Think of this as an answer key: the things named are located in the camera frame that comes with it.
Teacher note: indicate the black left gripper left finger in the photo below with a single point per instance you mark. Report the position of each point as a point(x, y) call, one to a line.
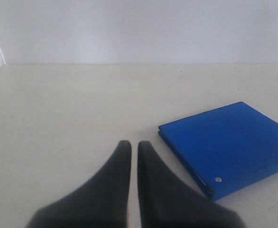
point(99, 203)

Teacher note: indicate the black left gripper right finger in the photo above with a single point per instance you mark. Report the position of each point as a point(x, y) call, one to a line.
point(167, 202)

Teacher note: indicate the blue notebook folder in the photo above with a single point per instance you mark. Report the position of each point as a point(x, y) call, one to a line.
point(225, 149)

